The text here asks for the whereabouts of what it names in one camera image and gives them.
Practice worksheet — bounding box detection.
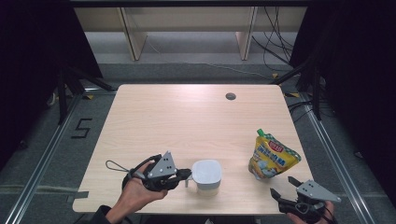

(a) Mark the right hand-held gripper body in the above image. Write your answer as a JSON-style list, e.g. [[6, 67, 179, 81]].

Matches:
[[278, 179, 342, 224]]

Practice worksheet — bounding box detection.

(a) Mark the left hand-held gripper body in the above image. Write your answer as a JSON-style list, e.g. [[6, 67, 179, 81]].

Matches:
[[121, 151, 185, 192]]

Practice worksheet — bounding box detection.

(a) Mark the yellow spout pouch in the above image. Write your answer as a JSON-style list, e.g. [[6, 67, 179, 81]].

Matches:
[[247, 128, 303, 181]]

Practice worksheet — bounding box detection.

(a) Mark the person's right hand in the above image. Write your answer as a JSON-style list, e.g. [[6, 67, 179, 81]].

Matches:
[[285, 200, 336, 224]]

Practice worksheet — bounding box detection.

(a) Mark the person's left hand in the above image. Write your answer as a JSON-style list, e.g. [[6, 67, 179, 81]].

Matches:
[[116, 162, 169, 219]]

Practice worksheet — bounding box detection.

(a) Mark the grey tape strip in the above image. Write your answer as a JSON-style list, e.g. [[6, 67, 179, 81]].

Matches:
[[66, 190, 90, 203]]

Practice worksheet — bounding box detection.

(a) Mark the black metal stand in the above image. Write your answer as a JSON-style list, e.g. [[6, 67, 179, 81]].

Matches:
[[56, 65, 118, 126], [269, 58, 323, 121]]

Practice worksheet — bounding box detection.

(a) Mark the black curtain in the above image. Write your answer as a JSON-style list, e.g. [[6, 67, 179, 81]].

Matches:
[[0, 0, 105, 164], [289, 0, 396, 208]]

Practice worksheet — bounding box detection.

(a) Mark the wooden shelf unit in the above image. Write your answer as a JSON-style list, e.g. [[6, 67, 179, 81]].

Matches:
[[73, 7, 308, 62]]

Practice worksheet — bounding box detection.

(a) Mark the black wrist strap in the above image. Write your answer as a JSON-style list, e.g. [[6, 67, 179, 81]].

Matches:
[[323, 204, 340, 224], [105, 160, 131, 174]]

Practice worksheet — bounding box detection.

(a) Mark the aluminium floor rail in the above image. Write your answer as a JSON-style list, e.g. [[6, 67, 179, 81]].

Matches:
[[298, 92, 389, 224], [3, 88, 118, 224]]

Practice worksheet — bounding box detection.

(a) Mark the black floor cable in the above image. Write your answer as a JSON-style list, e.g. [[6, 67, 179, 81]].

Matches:
[[287, 100, 313, 123]]

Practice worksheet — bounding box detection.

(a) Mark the bundle of black cables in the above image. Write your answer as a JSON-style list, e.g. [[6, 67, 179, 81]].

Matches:
[[251, 7, 296, 72]]

